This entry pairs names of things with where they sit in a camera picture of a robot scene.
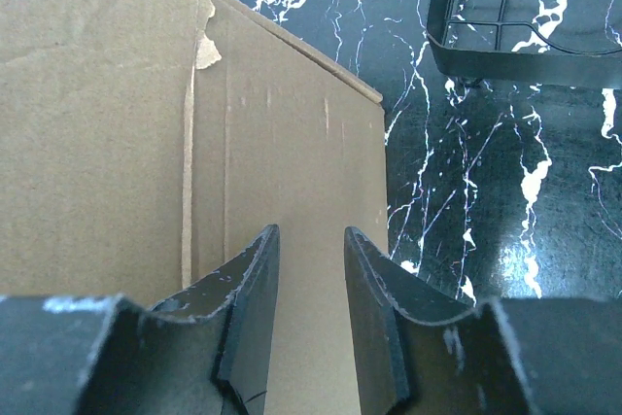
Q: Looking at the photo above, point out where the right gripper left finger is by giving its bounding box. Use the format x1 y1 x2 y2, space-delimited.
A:
1 225 280 414

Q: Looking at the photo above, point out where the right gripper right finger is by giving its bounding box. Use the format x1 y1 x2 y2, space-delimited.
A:
344 227 621 414

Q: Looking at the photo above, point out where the brown cardboard box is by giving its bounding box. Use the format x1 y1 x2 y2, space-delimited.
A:
1 0 387 414

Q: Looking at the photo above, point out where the black wire dish rack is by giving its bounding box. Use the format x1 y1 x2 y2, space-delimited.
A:
427 0 621 89

